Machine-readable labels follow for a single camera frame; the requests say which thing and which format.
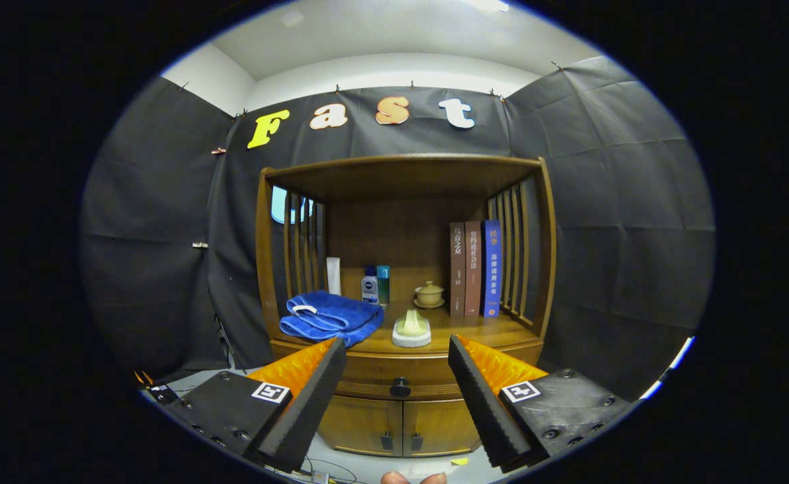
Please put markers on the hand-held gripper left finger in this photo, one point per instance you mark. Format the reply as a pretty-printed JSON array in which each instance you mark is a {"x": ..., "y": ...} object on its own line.
[{"x": 307, "y": 413}]

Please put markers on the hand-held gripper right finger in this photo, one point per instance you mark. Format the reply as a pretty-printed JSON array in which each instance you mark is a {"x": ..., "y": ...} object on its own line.
[{"x": 485, "y": 407}]

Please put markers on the wooden cabinet door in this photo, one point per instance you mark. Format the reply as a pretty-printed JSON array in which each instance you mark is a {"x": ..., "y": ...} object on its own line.
[
  {"x": 441, "y": 423},
  {"x": 361, "y": 423}
]

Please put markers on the wooden countertop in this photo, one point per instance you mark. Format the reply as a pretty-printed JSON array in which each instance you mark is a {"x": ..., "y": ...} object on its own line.
[{"x": 475, "y": 329}]

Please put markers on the brown wooden cabinet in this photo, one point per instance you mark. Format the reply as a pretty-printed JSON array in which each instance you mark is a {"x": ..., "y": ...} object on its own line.
[{"x": 394, "y": 235}]

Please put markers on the yellow tape piece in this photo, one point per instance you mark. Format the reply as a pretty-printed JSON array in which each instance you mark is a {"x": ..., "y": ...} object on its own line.
[{"x": 460, "y": 461}]

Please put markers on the folded blue towel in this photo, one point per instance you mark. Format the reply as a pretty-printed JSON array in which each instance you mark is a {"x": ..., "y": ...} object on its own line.
[{"x": 334, "y": 316}]

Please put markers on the beige lidded teacup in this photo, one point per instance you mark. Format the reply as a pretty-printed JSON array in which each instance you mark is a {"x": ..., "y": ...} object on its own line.
[{"x": 429, "y": 294}]

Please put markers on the blue book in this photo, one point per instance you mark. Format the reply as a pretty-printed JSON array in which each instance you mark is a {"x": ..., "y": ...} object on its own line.
[{"x": 492, "y": 269}]

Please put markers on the brown book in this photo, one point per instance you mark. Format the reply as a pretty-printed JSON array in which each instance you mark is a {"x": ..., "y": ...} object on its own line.
[
  {"x": 458, "y": 269},
  {"x": 473, "y": 269}
]

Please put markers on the white bottle with blue cap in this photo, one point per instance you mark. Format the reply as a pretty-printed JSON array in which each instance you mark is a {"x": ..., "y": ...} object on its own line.
[{"x": 369, "y": 289}]

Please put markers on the white tube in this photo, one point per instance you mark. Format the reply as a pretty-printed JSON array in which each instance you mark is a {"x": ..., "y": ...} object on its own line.
[{"x": 333, "y": 275}]

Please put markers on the teal bottle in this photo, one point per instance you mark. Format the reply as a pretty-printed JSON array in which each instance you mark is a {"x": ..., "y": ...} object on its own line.
[{"x": 383, "y": 282}]

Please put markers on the ceiling light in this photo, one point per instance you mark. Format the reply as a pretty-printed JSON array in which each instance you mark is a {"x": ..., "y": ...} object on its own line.
[{"x": 488, "y": 4}]

